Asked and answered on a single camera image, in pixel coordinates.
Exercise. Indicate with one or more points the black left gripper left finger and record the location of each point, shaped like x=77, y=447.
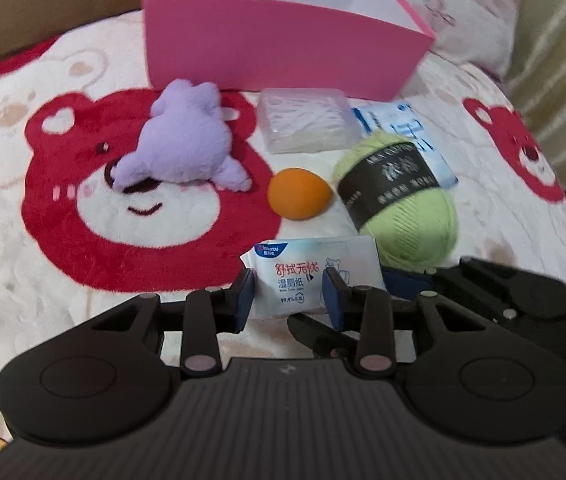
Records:
x=208, y=313

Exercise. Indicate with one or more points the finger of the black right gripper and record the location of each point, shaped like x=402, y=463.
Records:
x=322, y=340

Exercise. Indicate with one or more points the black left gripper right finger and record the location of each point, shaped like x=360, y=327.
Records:
x=362, y=317

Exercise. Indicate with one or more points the white wet wipes pack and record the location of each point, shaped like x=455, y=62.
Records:
x=289, y=272

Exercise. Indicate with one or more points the green yarn ball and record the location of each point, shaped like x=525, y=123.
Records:
x=392, y=195

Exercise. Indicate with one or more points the orange makeup sponge egg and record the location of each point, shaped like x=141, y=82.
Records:
x=298, y=194

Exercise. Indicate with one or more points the blue white tissue pack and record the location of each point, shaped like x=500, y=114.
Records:
x=399, y=117

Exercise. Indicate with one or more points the clear plastic box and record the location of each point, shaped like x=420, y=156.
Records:
x=303, y=120

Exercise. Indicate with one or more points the purple plush toy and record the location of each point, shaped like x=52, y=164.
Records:
x=185, y=139

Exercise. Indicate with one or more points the red bear blanket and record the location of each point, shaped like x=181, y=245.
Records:
x=71, y=247

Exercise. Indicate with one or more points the pink cardboard box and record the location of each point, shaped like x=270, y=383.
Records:
x=368, y=49

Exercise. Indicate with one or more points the pink floral quilt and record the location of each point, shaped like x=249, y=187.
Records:
x=480, y=32

